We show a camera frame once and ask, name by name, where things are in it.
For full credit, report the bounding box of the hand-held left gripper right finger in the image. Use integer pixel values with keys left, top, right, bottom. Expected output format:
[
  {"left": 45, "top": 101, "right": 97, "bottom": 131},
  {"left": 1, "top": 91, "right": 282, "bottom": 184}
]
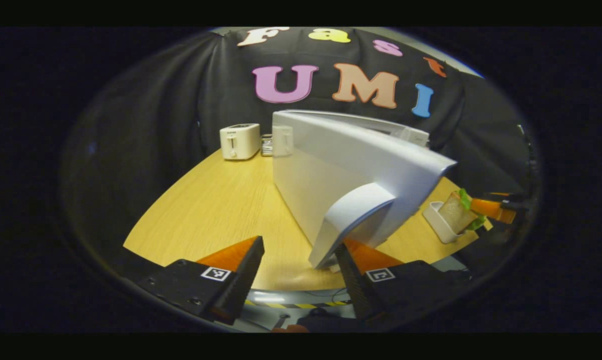
[{"left": 335, "top": 238, "right": 475, "bottom": 324}]

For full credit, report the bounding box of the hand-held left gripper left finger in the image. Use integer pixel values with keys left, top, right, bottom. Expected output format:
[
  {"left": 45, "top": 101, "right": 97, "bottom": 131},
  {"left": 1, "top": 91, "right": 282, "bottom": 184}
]
[{"left": 132, "top": 235, "right": 266, "bottom": 326}]

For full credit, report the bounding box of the sandwich with lettuce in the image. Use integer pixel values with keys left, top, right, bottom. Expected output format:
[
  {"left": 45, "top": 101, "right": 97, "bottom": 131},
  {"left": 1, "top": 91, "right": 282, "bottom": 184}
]
[{"left": 438, "top": 188, "right": 487, "bottom": 235}]

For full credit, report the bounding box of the white microwave oven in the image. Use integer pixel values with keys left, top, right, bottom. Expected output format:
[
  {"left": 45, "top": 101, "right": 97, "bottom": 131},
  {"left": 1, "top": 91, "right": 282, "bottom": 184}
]
[{"left": 272, "top": 109, "right": 458, "bottom": 271}]

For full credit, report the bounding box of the yellow black hazard tape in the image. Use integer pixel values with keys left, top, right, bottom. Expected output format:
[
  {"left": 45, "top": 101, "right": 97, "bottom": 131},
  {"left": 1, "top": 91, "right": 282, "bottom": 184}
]
[{"left": 244, "top": 299, "right": 353, "bottom": 310}]

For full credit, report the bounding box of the white sandwich holder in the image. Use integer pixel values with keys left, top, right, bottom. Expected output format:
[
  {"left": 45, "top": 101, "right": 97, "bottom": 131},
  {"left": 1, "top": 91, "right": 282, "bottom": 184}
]
[{"left": 422, "top": 201, "right": 466, "bottom": 245}]

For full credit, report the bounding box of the white toaster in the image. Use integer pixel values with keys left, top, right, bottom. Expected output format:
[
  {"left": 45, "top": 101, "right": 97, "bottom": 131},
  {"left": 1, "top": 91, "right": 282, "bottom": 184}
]
[{"left": 219, "top": 123, "right": 261, "bottom": 161}]

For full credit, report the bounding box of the black backdrop cloth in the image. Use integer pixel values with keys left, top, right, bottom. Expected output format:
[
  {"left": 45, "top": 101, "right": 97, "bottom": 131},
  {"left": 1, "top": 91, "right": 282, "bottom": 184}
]
[{"left": 63, "top": 27, "right": 539, "bottom": 281}]

